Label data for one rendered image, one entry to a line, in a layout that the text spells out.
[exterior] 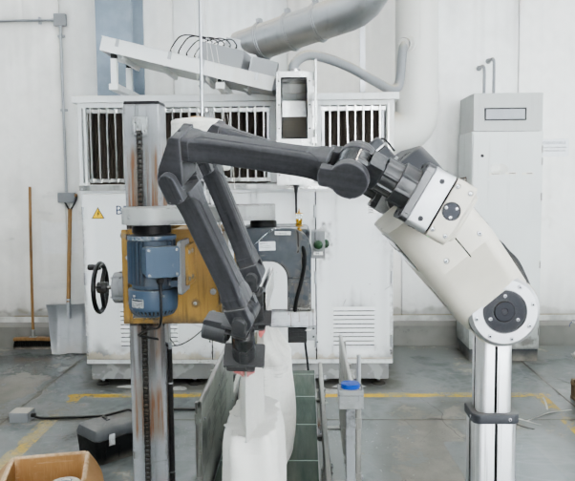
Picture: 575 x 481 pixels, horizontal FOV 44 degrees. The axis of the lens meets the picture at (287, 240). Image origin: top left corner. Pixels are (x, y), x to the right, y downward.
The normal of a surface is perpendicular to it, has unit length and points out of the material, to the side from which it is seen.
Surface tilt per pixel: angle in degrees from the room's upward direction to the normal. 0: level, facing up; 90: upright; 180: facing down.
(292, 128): 44
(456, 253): 90
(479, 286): 115
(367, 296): 90
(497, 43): 90
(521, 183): 90
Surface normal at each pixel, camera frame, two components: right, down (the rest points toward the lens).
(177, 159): -0.29, 0.54
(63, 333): -0.03, -0.15
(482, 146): -0.03, 0.09
